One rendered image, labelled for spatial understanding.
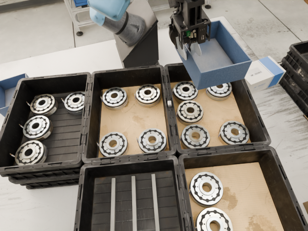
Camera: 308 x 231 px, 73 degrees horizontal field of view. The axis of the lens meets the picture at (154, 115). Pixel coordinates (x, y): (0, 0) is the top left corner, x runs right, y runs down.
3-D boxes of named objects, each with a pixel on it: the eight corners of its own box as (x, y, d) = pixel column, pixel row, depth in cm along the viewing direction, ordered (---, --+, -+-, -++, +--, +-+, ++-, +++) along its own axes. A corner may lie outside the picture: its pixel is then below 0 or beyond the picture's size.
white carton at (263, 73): (262, 68, 114) (269, 55, 106) (277, 83, 107) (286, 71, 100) (230, 80, 110) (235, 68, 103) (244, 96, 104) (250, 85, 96)
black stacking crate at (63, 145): (34, 96, 97) (20, 79, 87) (98, 90, 97) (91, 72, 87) (9, 183, 75) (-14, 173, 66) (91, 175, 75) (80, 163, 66)
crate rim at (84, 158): (93, 75, 89) (91, 71, 87) (163, 68, 89) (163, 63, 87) (83, 166, 67) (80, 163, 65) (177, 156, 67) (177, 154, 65)
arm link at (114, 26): (108, 31, 104) (82, 16, 95) (119, 4, 101) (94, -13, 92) (118, 36, 96) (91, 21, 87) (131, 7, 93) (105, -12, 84)
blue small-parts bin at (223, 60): (174, 46, 71) (175, 28, 65) (215, 38, 73) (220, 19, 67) (197, 90, 60) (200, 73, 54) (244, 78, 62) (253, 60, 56)
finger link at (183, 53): (182, 72, 59) (180, 46, 52) (175, 58, 63) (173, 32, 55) (192, 69, 59) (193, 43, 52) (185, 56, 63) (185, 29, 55)
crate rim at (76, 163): (22, 82, 89) (19, 78, 87) (92, 75, 89) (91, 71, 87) (-11, 175, 67) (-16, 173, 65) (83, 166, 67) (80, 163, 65)
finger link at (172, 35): (171, 50, 58) (168, 22, 50) (170, 47, 58) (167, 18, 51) (188, 46, 58) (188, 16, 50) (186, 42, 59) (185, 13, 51)
